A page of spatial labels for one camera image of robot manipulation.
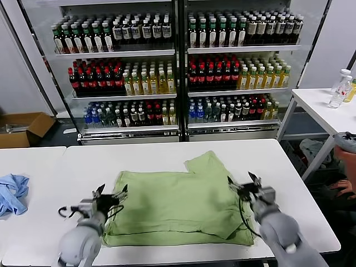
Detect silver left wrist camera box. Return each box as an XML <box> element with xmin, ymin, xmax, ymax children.
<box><xmin>79</xmin><ymin>197</ymin><xmax>97</xmax><ymax>215</ymax></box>

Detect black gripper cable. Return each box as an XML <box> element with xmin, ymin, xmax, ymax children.
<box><xmin>238</xmin><ymin>194</ymin><xmax>264</xmax><ymax>239</ymax></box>
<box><xmin>107</xmin><ymin>204</ymin><xmax>125</xmax><ymax>222</ymax></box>

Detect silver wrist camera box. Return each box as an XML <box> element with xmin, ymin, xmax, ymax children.
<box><xmin>79</xmin><ymin>197</ymin><xmax>97</xmax><ymax>215</ymax></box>
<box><xmin>260</xmin><ymin>185</ymin><xmax>276</xmax><ymax>206</ymax></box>

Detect clear bottle white cap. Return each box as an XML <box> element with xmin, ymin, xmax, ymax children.
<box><xmin>330</xmin><ymin>68</ymin><xmax>352</xmax><ymax>93</ymax></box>

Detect clear bottle red label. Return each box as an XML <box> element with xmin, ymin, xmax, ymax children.
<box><xmin>328</xmin><ymin>75</ymin><xmax>353</xmax><ymax>109</ymax></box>

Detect person dark trousers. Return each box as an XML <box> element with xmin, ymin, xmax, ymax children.
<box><xmin>309</xmin><ymin>180</ymin><xmax>356</xmax><ymax>223</ymax></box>

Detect person head grey cap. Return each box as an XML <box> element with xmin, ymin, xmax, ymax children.
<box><xmin>333</xmin><ymin>132</ymin><xmax>356</xmax><ymax>195</ymax></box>

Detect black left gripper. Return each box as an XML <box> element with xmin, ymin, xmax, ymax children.
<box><xmin>91</xmin><ymin>183</ymin><xmax>129</xmax><ymax>215</ymax></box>

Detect dark bottle blue white label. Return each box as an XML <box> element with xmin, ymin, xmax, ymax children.
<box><xmin>151</xmin><ymin>19</ymin><xmax>162</xmax><ymax>43</ymax></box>
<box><xmin>113</xmin><ymin>21</ymin><xmax>123</xmax><ymax>45</ymax></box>
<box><xmin>130</xmin><ymin>20</ymin><xmax>141</xmax><ymax>44</ymax></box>
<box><xmin>121</xmin><ymin>21</ymin><xmax>131</xmax><ymax>44</ymax></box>
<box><xmin>161</xmin><ymin>18</ymin><xmax>172</xmax><ymax>43</ymax></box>
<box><xmin>141</xmin><ymin>19</ymin><xmax>152</xmax><ymax>43</ymax></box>

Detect person bare hand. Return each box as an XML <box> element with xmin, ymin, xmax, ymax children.
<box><xmin>330</xmin><ymin>179</ymin><xmax>354</xmax><ymax>198</ymax></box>

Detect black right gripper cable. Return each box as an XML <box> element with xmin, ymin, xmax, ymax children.
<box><xmin>238</xmin><ymin>194</ymin><xmax>264</xmax><ymax>239</ymax></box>

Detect grey white cloth pile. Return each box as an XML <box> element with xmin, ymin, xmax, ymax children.
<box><xmin>298</xmin><ymin>138</ymin><xmax>332</xmax><ymax>170</ymax></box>

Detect dark bottle beige label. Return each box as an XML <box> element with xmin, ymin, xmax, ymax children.
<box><xmin>246</xmin><ymin>16</ymin><xmax>256</xmax><ymax>45</ymax></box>
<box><xmin>255</xmin><ymin>16</ymin><xmax>266</xmax><ymax>45</ymax></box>

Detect crumpled blue cloth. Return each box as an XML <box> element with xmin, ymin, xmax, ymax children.
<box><xmin>0</xmin><ymin>174</ymin><xmax>30</xmax><ymax>217</ymax></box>

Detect black left camera cable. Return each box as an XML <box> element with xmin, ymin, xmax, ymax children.
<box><xmin>57</xmin><ymin>205</ymin><xmax>84</xmax><ymax>220</ymax></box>

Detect white side table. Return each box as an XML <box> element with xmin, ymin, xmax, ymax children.
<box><xmin>275</xmin><ymin>87</ymin><xmax>356</xmax><ymax>181</ymax></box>

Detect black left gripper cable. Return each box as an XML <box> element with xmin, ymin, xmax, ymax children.
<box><xmin>107</xmin><ymin>204</ymin><xmax>125</xmax><ymax>222</ymax></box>

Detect yellow drink bottle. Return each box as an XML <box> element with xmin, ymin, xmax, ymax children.
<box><xmin>343</xmin><ymin>78</ymin><xmax>356</xmax><ymax>103</ymax></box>

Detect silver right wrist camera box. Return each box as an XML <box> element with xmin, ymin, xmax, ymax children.
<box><xmin>260</xmin><ymin>185</ymin><xmax>276</xmax><ymax>206</ymax></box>

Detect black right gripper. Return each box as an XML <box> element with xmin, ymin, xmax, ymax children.
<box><xmin>227</xmin><ymin>171</ymin><xmax>264</xmax><ymax>201</ymax></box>

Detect beverage display cabinet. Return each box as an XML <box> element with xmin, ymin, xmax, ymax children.
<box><xmin>0</xmin><ymin>0</ymin><xmax>182</xmax><ymax>145</ymax></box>
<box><xmin>177</xmin><ymin>0</ymin><xmax>334</xmax><ymax>142</ymax></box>

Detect black plastic crate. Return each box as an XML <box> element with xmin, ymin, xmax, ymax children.
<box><xmin>281</xmin><ymin>139</ymin><xmax>309</xmax><ymax>174</ymax></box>

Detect green cap white label bottle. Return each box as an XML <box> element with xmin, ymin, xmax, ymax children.
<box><xmin>53</xmin><ymin>24</ymin><xmax>63</xmax><ymax>53</ymax></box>
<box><xmin>236</xmin><ymin>17</ymin><xmax>246</xmax><ymax>47</ymax></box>
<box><xmin>83</xmin><ymin>23</ymin><xmax>93</xmax><ymax>53</ymax></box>
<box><xmin>197</xmin><ymin>19</ymin><xmax>207</xmax><ymax>48</ymax></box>
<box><xmin>103</xmin><ymin>22</ymin><xmax>114</xmax><ymax>52</ymax></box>
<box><xmin>217</xmin><ymin>18</ymin><xmax>227</xmax><ymax>47</ymax></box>
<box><xmin>189</xmin><ymin>19</ymin><xmax>198</xmax><ymax>48</ymax></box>
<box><xmin>207</xmin><ymin>18</ymin><xmax>217</xmax><ymax>48</ymax></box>
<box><xmin>63</xmin><ymin>24</ymin><xmax>73</xmax><ymax>53</ymax></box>
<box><xmin>93</xmin><ymin>23</ymin><xmax>103</xmax><ymax>53</ymax></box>
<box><xmin>227</xmin><ymin>17</ymin><xmax>236</xmax><ymax>47</ymax></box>
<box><xmin>73</xmin><ymin>24</ymin><xmax>83</xmax><ymax>53</ymax></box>

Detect bundle of metal rods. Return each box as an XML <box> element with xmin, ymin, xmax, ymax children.
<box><xmin>4</xmin><ymin>122</ymin><xmax>29</xmax><ymax>134</ymax></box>

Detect brown cardboard box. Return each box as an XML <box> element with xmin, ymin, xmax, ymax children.
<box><xmin>0</xmin><ymin>111</ymin><xmax>56</xmax><ymax>149</ymax></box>

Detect green polo shirt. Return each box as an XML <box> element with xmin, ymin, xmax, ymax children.
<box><xmin>101</xmin><ymin>150</ymin><xmax>256</xmax><ymax>247</ymax></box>

